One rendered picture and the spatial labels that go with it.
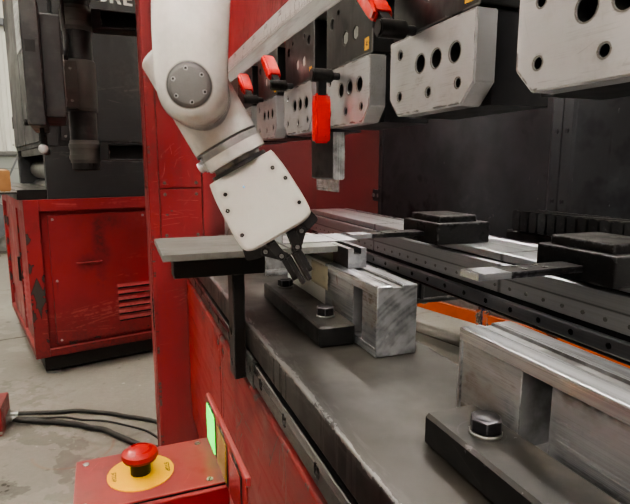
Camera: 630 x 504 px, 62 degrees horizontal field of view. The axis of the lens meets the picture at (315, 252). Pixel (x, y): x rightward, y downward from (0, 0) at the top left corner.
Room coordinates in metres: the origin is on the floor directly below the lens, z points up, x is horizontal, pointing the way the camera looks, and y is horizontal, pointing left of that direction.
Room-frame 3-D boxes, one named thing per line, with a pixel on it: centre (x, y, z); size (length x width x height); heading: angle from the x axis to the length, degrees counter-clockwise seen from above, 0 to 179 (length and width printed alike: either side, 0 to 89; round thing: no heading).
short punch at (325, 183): (0.90, -0.02, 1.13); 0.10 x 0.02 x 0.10; 20
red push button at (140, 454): (0.55, 0.20, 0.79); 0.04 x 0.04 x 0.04
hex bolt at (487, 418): (0.41, -0.14, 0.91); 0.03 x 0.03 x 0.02
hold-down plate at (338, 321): (0.84, 0.02, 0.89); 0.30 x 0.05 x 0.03; 20
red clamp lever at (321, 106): (0.73, -0.01, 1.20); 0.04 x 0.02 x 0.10; 110
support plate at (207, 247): (0.85, 0.12, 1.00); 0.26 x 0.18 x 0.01; 110
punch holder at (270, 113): (1.11, 0.06, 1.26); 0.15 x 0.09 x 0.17; 20
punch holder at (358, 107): (0.74, -0.08, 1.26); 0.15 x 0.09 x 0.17; 20
